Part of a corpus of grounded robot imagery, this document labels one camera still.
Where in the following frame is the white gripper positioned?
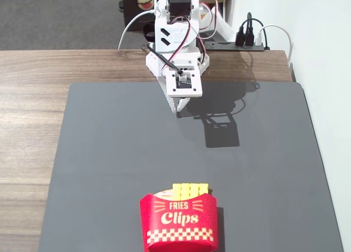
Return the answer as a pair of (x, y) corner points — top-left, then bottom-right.
(145, 51), (211, 114)

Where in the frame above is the black usb hub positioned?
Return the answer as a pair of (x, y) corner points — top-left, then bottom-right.
(204, 41), (271, 52)

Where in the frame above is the grey desk mat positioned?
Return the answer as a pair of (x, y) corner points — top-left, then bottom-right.
(37, 82), (345, 252)

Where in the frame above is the black usb plug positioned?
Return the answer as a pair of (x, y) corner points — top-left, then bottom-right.
(235, 18), (264, 47)
(245, 12), (255, 47)

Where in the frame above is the black speaker box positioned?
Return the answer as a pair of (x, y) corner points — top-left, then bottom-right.
(121, 0), (159, 32)

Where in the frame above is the red fries clips box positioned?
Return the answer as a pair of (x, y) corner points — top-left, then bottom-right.
(139, 189), (219, 252)

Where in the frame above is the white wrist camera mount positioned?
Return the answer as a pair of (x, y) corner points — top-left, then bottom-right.
(165, 67), (204, 99)

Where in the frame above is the black camera cable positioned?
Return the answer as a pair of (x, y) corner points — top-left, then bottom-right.
(146, 44), (185, 77)

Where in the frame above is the white power cable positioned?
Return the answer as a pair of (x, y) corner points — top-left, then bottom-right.
(118, 10), (156, 50)

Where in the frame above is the white usb cable with plug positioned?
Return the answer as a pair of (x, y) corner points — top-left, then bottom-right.
(256, 24), (293, 68)

